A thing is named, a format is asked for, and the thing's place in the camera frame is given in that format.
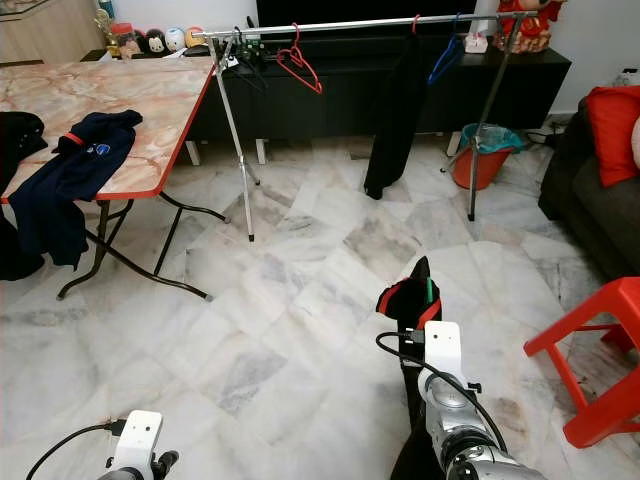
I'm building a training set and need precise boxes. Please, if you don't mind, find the navy blue shirt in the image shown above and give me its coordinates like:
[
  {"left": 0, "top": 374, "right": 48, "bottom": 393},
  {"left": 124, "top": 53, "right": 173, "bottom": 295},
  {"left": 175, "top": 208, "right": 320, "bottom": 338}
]
[{"left": 7, "top": 109, "right": 145, "bottom": 270}]

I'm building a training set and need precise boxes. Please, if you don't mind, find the black garment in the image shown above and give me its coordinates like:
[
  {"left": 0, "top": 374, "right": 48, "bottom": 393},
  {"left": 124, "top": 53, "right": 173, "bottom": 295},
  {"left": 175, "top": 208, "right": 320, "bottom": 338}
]
[{"left": 0, "top": 111, "right": 50, "bottom": 282}]

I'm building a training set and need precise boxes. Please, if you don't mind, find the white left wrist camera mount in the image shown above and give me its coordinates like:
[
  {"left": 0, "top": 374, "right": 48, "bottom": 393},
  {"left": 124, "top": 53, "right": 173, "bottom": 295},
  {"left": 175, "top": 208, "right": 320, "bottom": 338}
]
[{"left": 111, "top": 409, "right": 165, "bottom": 474}]

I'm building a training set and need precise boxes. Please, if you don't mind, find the blue clothes hanger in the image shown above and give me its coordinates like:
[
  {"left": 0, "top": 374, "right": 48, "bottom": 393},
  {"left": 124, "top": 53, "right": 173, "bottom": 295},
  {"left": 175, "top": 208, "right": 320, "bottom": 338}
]
[{"left": 425, "top": 16, "right": 465, "bottom": 87}]

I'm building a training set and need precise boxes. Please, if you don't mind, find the white blue plush ball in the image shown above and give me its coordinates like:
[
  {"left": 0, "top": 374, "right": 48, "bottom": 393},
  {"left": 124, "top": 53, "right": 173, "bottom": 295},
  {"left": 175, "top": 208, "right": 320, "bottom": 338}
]
[{"left": 164, "top": 26, "right": 188, "bottom": 53}]

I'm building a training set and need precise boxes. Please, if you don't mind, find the red plastic stool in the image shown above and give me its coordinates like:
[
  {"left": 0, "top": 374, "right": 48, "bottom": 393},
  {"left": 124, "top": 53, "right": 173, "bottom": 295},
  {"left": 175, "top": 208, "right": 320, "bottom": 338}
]
[{"left": 522, "top": 276, "right": 640, "bottom": 450}]

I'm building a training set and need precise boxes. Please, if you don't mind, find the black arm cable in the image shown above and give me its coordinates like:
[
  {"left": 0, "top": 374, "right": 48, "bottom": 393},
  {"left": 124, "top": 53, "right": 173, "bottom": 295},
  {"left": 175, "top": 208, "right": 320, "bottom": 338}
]
[
  {"left": 375, "top": 329, "right": 510, "bottom": 454},
  {"left": 24, "top": 419, "right": 129, "bottom": 480}
]

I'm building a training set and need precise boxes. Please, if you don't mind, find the red cushion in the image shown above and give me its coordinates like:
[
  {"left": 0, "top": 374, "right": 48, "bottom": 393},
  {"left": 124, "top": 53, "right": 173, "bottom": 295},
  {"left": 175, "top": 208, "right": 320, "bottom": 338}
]
[{"left": 585, "top": 84, "right": 640, "bottom": 189}]

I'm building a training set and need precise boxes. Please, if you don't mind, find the dark brown fabric sofa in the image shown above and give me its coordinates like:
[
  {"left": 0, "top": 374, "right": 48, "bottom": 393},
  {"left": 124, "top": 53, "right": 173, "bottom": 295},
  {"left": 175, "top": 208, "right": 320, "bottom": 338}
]
[{"left": 537, "top": 94, "right": 640, "bottom": 282}]

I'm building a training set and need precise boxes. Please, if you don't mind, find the red deity figurine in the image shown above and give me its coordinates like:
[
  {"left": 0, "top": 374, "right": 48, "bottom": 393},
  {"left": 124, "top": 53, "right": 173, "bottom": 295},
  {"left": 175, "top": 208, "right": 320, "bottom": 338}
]
[{"left": 491, "top": 0, "right": 569, "bottom": 55}]

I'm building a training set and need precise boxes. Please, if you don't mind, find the light wooden cabinet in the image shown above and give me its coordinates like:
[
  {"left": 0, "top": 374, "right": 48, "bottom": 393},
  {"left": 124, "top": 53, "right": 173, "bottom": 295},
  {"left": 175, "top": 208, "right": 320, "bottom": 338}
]
[{"left": 0, "top": 0, "right": 107, "bottom": 67}]

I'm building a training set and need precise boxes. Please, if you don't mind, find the black television console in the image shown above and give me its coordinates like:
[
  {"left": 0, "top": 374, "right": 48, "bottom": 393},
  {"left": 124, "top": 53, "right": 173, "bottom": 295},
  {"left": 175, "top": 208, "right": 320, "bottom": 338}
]
[{"left": 189, "top": 41, "right": 574, "bottom": 144}]

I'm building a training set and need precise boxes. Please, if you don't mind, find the gold blue trophy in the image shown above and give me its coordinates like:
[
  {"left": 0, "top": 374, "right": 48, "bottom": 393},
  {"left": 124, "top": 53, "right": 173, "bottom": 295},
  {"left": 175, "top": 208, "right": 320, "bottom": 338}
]
[{"left": 94, "top": 0, "right": 117, "bottom": 52}]

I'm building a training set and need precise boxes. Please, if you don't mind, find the black flat television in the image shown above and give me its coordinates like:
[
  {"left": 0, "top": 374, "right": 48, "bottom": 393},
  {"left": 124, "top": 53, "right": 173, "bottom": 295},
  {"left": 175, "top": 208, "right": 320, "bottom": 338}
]
[{"left": 254, "top": 0, "right": 480, "bottom": 29}]

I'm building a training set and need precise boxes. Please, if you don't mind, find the silver metal clothes rack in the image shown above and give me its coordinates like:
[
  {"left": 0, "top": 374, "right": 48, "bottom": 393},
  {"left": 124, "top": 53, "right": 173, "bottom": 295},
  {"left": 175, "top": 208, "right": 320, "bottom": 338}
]
[{"left": 191, "top": 10, "right": 542, "bottom": 244}]

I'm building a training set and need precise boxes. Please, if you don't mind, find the pink marble folding table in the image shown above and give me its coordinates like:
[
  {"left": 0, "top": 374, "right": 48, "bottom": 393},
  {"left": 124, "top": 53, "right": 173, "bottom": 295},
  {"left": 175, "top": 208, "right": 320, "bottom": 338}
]
[{"left": 0, "top": 56, "right": 231, "bottom": 302}]

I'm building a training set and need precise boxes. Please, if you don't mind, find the orange bin teal liner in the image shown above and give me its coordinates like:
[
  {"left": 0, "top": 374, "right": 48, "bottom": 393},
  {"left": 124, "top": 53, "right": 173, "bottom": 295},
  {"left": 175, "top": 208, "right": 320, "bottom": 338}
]
[{"left": 449, "top": 121, "right": 527, "bottom": 192}]

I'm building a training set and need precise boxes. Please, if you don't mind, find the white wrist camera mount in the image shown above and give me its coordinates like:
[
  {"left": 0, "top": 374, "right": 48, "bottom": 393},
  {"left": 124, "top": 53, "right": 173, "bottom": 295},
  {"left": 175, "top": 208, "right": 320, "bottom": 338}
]
[
  {"left": 111, "top": 409, "right": 165, "bottom": 474},
  {"left": 422, "top": 319, "right": 464, "bottom": 382}
]

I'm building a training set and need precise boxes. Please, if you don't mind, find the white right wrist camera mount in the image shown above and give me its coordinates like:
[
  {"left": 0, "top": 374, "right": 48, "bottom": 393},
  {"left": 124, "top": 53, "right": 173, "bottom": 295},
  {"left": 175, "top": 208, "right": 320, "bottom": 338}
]
[{"left": 422, "top": 319, "right": 464, "bottom": 382}]

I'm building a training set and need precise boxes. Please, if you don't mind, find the black shirt yellow logo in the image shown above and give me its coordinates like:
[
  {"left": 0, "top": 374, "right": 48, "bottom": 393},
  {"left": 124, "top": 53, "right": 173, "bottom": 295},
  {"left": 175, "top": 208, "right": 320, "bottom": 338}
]
[{"left": 362, "top": 29, "right": 434, "bottom": 201}]

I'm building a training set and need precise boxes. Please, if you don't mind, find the black shirt red collar band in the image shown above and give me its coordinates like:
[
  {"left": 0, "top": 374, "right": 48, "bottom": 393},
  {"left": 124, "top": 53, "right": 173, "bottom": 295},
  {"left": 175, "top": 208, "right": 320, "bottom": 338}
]
[{"left": 375, "top": 255, "right": 447, "bottom": 480}]

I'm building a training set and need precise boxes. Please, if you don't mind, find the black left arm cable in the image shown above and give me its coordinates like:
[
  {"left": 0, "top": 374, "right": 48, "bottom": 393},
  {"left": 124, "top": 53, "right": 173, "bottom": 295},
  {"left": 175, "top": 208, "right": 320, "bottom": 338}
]
[{"left": 24, "top": 419, "right": 129, "bottom": 480}]

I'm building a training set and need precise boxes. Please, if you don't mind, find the black mouse plush ball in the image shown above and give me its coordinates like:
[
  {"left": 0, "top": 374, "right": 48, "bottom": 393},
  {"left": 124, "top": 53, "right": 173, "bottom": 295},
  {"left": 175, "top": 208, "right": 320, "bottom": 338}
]
[{"left": 139, "top": 27, "right": 170, "bottom": 57}]

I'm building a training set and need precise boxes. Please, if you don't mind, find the pink cat face cushion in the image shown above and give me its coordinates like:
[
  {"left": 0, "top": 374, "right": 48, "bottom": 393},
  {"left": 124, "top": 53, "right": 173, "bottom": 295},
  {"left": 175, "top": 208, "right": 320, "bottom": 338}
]
[{"left": 629, "top": 114, "right": 640, "bottom": 172}]

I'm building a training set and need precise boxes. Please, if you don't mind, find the glass jar red lid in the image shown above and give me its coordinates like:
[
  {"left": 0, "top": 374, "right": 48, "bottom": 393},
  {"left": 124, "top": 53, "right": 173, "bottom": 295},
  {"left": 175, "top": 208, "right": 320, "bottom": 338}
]
[{"left": 109, "top": 21, "right": 140, "bottom": 59}]

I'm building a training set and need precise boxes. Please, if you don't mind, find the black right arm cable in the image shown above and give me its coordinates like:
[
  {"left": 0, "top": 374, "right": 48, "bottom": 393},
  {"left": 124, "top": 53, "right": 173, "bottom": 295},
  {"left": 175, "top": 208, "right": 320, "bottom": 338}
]
[{"left": 375, "top": 329, "right": 510, "bottom": 454}]

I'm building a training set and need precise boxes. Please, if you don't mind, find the pink white tissue box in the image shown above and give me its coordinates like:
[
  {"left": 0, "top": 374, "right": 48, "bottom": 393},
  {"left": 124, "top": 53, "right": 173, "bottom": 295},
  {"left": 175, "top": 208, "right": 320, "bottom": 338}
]
[{"left": 462, "top": 29, "right": 490, "bottom": 55}]

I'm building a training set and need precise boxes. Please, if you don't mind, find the black clothes hanger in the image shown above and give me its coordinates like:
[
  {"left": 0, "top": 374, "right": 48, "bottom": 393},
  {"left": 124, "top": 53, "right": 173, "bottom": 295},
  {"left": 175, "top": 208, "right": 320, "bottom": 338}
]
[{"left": 219, "top": 26, "right": 272, "bottom": 90}]

